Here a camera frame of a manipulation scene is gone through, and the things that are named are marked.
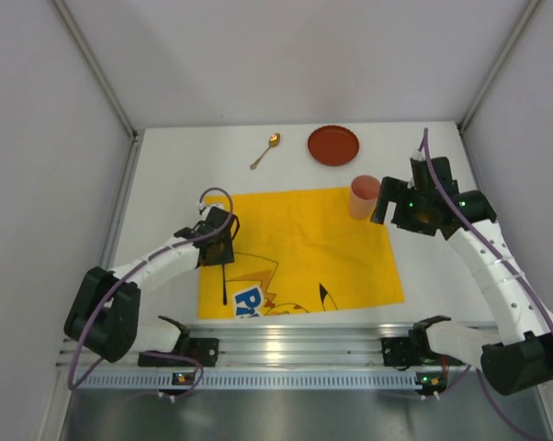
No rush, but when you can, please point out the left aluminium corner post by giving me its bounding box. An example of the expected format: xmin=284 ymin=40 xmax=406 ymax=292
xmin=46 ymin=0 xmax=140 ymax=139

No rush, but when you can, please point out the pink plastic cup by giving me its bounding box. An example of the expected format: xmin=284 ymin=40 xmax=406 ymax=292
xmin=349 ymin=175 xmax=380 ymax=221

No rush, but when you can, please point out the yellow printed cloth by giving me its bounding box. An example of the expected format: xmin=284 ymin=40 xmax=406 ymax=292
xmin=197 ymin=187 xmax=404 ymax=320

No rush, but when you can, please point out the blue plastic fork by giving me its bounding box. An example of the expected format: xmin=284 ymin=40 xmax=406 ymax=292
xmin=221 ymin=265 xmax=228 ymax=306

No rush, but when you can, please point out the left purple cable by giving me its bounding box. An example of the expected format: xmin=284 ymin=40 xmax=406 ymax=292
xmin=68 ymin=186 xmax=235 ymax=401

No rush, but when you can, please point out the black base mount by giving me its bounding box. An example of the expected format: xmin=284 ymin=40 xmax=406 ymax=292
xmin=138 ymin=337 xmax=220 ymax=368
xmin=380 ymin=336 xmax=463 ymax=370

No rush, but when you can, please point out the aluminium corner post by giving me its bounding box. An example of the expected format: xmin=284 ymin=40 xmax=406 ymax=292
xmin=46 ymin=0 xmax=140 ymax=139
xmin=457 ymin=0 xmax=547 ymax=134

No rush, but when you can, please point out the red round plate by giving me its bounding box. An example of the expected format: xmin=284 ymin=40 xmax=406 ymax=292
xmin=307 ymin=125 xmax=360 ymax=166

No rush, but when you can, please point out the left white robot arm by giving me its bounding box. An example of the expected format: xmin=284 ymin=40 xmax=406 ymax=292
xmin=64 ymin=204 xmax=240 ymax=363

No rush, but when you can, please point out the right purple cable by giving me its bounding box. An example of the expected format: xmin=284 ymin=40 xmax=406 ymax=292
xmin=417 ymin=127 xmax=553 ymax=441

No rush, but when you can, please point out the gold metal spoon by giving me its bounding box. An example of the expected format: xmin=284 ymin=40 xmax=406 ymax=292
xmin=249 ymin=132 xmax=281 ymax=170

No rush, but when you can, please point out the perforated grey cable duct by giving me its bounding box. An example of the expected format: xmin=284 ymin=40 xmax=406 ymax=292
xmin=79 ymin=369 xmax=445 ymax=390

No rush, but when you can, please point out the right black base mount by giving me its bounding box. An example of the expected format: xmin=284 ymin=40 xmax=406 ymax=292
xmin=380 ymin=336 xmax=463 ymax=370

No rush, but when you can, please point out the purple cable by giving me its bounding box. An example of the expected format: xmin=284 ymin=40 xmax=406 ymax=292
xmin=417 ymin=127 xmax=553 ymax=441
xmin=68 ymin=186 xmax=235 ymax=401

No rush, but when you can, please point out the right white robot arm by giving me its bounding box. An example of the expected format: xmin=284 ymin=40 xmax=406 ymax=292
xmin=371 ymin=157 xmax=553 ymax=396

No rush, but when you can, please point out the aluminium mounting rail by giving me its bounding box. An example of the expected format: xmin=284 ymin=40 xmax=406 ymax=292
xmin=55 ymin=323 xmax=553 ymax=368

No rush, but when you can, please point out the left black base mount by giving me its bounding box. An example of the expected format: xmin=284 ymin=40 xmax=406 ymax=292
xmin=138 ymin=337 xmax=220 ymax=368

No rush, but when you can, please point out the right aluminium corner post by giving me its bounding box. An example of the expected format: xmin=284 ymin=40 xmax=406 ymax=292
xmin=457 ymin=0 xmax=547 ymax=134

